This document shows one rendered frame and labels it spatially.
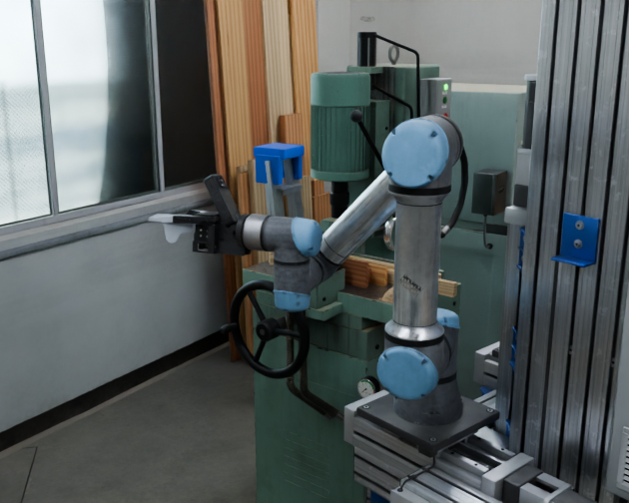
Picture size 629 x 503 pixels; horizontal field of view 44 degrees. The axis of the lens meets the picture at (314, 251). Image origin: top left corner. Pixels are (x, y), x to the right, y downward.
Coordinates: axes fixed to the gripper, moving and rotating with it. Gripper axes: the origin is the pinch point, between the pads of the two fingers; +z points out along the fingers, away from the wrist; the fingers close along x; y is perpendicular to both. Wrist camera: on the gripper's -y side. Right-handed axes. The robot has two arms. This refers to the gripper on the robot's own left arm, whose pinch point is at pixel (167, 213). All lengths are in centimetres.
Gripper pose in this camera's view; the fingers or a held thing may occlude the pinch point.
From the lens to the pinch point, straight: 171.3
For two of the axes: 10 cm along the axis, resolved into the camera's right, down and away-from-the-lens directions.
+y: -0.5, 9.9, 1.4
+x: 3.9, -1.1, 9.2
